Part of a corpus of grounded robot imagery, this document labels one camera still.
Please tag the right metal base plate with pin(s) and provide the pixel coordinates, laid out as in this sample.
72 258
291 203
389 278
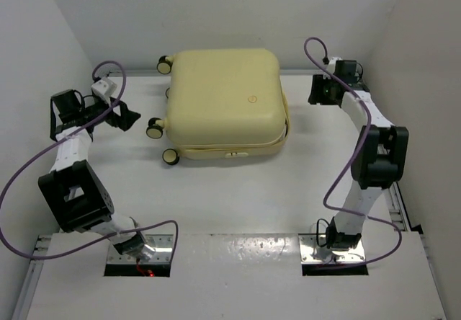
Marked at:
313 251

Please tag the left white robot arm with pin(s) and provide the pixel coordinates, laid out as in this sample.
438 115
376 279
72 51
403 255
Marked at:
74 193

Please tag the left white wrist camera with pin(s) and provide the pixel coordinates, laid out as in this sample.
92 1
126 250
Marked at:
104 89

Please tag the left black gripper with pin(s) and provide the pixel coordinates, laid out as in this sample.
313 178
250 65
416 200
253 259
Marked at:
122 121

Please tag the cream yellow hard-shell suitcase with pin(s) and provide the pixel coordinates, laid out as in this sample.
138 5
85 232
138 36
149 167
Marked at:
222 104

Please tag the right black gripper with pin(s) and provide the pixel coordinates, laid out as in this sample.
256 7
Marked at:
318 95

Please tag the metal base plate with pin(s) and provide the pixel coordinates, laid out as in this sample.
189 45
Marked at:
156 251
313 251

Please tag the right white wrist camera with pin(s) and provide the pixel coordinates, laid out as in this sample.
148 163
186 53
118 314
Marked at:
330 63

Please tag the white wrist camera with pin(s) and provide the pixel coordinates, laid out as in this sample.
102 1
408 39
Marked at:
330 63
104 89

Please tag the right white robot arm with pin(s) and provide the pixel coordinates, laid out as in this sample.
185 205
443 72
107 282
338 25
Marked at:
379 155

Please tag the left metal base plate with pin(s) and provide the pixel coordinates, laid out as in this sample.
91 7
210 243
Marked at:
156 251

